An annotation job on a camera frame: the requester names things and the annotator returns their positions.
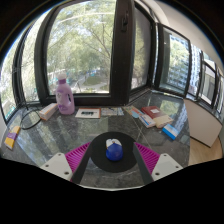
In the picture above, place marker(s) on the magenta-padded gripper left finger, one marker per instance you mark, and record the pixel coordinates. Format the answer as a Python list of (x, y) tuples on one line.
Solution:
[(76, 156)]

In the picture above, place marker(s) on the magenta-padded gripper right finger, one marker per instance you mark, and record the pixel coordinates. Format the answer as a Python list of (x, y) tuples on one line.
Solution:
[(148, 156)]

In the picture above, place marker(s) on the blue and white computer mouse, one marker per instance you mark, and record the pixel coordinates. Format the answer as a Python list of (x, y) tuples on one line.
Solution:
[(114, 151)]

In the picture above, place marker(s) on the black round mouse pad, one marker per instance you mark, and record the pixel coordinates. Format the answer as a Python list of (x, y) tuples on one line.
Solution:
[(100, 153)]

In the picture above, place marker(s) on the blue and white box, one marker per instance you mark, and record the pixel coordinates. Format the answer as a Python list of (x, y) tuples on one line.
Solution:
[(170, 131)]

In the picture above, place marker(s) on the cream book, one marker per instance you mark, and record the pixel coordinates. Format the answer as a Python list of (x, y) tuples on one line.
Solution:
[(165, 120)]

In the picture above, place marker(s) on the red book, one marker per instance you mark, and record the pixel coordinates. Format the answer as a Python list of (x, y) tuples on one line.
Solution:
[(152, 111)]

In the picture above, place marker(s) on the colourful leaflet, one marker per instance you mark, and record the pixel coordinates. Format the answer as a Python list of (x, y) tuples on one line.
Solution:
[(133, 111)]

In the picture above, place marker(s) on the white and orange carton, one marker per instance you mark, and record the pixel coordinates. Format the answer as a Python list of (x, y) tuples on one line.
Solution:
[(48, 111)]

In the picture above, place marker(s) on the grey printed leaflet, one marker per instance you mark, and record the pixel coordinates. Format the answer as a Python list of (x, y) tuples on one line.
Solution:
[(112, 111)]

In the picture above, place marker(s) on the purple detergent bottle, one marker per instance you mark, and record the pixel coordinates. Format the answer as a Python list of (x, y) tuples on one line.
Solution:
[(65, 98)]

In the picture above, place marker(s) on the yellow and purple box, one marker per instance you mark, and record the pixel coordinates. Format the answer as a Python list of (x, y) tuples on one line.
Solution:
[(12, 137)]

